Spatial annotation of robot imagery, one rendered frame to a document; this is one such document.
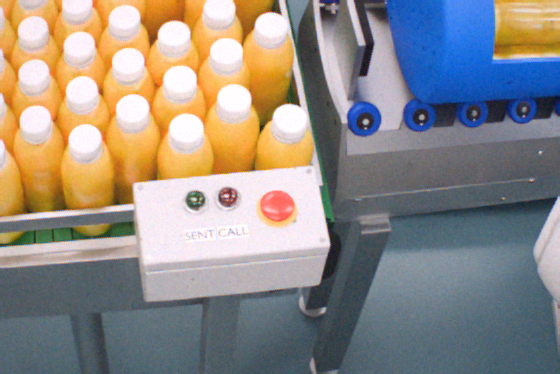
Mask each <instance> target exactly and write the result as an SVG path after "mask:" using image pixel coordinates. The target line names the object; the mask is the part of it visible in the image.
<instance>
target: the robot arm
mask: <svg viewBox="0 0 560 374"><path fill-rule="evenodd" d="M533 255H534V258H535V260H536V262H535V263H536V264H537V271H538V275H539V276H540V278H541V279H542V283H543V284H544V285H545V286H546V289H547V290H548V291H549V292H550V294H551V296H552V297H553V299H554V300H555V301H556V302H557V304H558V305H559V306H560V194H559V196H558V200H557V202H555V204H554V206H553V210H552V211H551V213H550V215H549V217H548V218H547V222H546V223H545V225H544V227H543V229H542V231H541V233H540V236H539V238H538V240H537V242H536V244H535V246H534V249H533Z"/></svg>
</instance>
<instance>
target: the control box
mask: <svg viewBox="0 0 560 374"><path fill-rule="evenodd" d="M225 187H232V188H234V189H236V191H237V192H238V195H239V199H238V202H237V203H236V204H235V205H234V206H231V207H226V206H223V205H222V204H221V203H220V202H219V200H218V194H219V192H220V190H221V189H223V188H225ZM192 190H199V191H201V192H203V193H204V195H205V197H206V204H205V206H204V207H203V208H201V209H199V210H192V209H190V208H189V207H187V205H186V203H185V198H186V195H187V194H188V193H189V192H190V191H192ZM273 190H281V191H284V192H286V193H288V194H289V195H290V196H291V197H292V198H293V200H294V203H295V208H294V212H293V214H292V215H291V216H290V217H289V218H288V219H286V220H283V221H274V220H271V219H269V218H267V217H266V216H265V215H264V214H263V212H262V210H261V200H262V198H263V196H264V195H265V194H266V193H268V192H270V191H273ZM133 210H134V220H135V230H136V239H137V247H138V256H139V264H140V273H141V281H142V290H143V294H144V298H145V300H146V301H147V302H150V301H168V300H176V299H185V298H195V297H197V298H203V297H212V296H221V295H230V294H239V293H248V292H258V291H267V290H276V289H285V288H294V287H303V286H312V285H317V284H319V282H320V279H321V278H322V274H323V271H324V268H325V264H326V260H327V256H328V253H329V250H330V240H329V235H328V230H327V225H326V220H325V215H324V210H323V205H322V200H321V195H320V190H319V185H318V180H317V175H316V170H315V167H314V166H307V167H296V168H286V169H275V170H265V171H254V172H244V173H233V174H223V175H212V176H202V177H191V178H181V179H170V180H160V181H150V182H140V183H134V184H133ZM242 227H244V232H245V233H249V234H245V235H244V234H243V228H242ZM230 228H232V230H233V231H234V233H235V234H236V236H235V235H234V233H232V230H231V232H230V233H232V234H230V235H229V236H228V234H229V231H230ZM236 228H238V234H242V235H237V230H236ZM221 229H226V230H221ZM207 230H215V231H212V237H213V238H211V232H210V231H207ZM220 230H221V231H220ZM198 231H199V232H200V233H202V234H203V235H204V236H205V231H206V234H207V238H205V237H206V236H205V237H204V236H202V235H201V234H200V233H199V235H200V239H199V236H198ZM219 231H220V234H221V235H222V236H225V235H227V236H226V237H222V236H220V235H219ZM187 232H189V233H190V234H189V233H187ZM191 232H197V233H193V235H197V236H193V238H194V239H196V238H198V239H196V240H192V233H191ZM186 233H187V235H188V236H190V238H191V239H190V238H189V237H187V236H186V235H185V234H186ZM186 239H190V240H186Z"/></svg>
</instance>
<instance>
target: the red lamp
mask: <svg viewBox="0 0 560 374"><path fill-rule="evenodd" d="M238 199H239V195H238V192H237V191H236V189H234V188H232V187H225V188H223V189H221V190H220V192H219V194H218V200H219V202H220V203H221V204H222V205H223V206H226V207H231V206H234V205H235V204H236V203H237V202H238Z"/></svg>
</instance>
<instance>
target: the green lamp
mask: <svg viewBox="0 0 560 374"><path fill-rule="evenodd" d="M185 203H186V205H187V207H189V208H190V209H192V210H199V209H201V208H203V207H204V206H205V204H206V197H205V195H204V193H203V192H201V191H199V190H192V191H190V192H189V193H188V194H187V195H186V198H185Z"/></svg>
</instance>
